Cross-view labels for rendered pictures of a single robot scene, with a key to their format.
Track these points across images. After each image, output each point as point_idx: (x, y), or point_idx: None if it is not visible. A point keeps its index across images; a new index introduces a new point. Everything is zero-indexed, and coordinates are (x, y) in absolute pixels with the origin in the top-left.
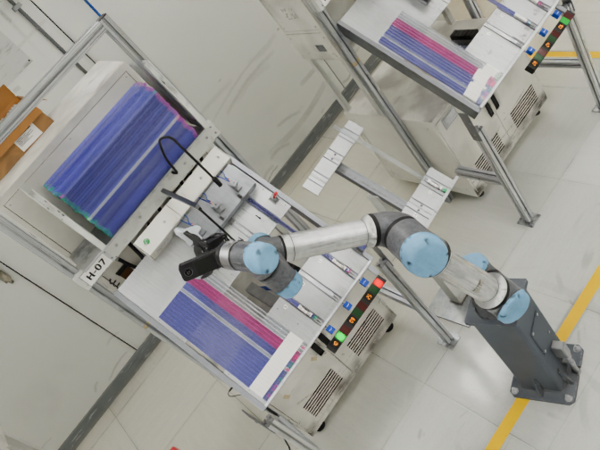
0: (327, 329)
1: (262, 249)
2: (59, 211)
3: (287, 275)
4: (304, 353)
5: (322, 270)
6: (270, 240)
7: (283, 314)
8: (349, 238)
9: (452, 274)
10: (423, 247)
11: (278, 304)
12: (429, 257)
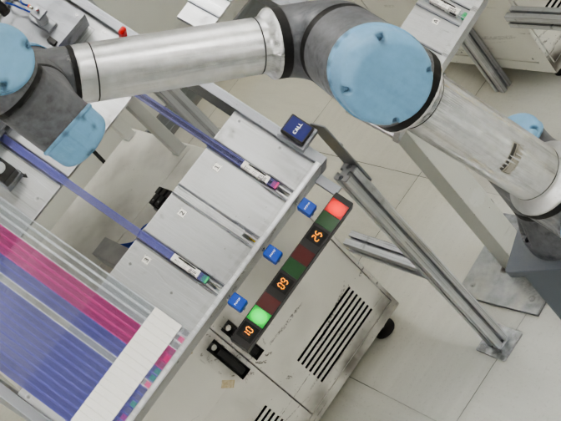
0: (230, 302)
1: None
2: None
3: (63, 106)
4: (184, 349)
5: (222, 186)
6: (45, 52)
7: (142, 275)
8: (223, 53)
9: (449, 126)
10: (374, 51)
11: (131, 254)
12: (388, 75)
